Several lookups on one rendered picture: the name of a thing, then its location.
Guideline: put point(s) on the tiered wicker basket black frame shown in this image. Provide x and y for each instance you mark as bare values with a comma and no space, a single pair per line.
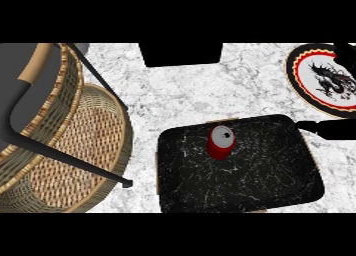
81,140

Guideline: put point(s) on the black marble tray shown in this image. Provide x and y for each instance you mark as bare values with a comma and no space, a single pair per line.
254,173

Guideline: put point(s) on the dragon print plate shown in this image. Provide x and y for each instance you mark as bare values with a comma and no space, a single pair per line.
319,87

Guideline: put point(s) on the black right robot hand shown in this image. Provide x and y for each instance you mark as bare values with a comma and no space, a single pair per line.
342,129

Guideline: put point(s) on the black box appliance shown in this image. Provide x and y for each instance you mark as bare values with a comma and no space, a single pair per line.
180,54

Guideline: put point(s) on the red can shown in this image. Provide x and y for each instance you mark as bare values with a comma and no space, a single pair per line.
220,148

